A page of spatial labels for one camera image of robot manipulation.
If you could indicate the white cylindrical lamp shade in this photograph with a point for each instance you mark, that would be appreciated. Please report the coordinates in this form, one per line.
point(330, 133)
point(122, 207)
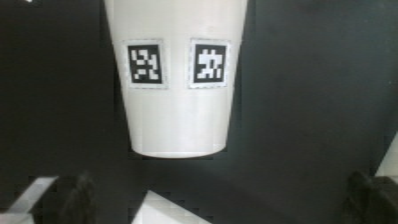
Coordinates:
point(177, 38)

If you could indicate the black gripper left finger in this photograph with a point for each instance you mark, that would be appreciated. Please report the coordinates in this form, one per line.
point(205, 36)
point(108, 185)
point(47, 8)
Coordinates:
point(67, 206)

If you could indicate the white sheet with tags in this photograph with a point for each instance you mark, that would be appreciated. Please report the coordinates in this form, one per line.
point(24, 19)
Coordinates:
point(163, 212)

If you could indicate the white left corner bracket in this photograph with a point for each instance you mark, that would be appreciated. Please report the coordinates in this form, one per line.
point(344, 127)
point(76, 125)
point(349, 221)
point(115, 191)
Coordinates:
point(19, 215)

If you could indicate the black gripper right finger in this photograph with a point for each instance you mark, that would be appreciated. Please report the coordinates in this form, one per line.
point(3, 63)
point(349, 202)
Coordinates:
point(371, 206)

